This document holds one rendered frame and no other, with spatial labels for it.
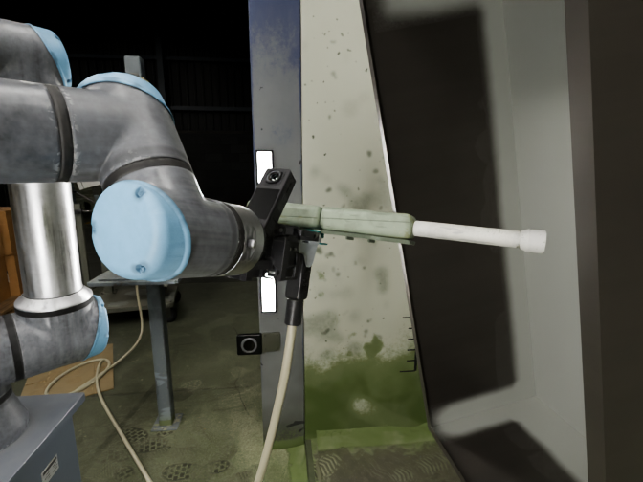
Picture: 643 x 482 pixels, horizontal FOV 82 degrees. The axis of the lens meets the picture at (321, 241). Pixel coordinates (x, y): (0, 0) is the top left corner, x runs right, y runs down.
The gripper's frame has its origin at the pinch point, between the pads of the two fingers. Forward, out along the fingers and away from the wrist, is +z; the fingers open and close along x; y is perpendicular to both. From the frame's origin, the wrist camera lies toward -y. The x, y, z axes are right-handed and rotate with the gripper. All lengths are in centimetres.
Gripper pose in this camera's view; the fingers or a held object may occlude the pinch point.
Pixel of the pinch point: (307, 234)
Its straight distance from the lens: 66.5
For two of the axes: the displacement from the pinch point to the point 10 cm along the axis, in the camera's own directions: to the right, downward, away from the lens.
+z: 4.1, 0.5, 9.1
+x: 9.0, 1.2, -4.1
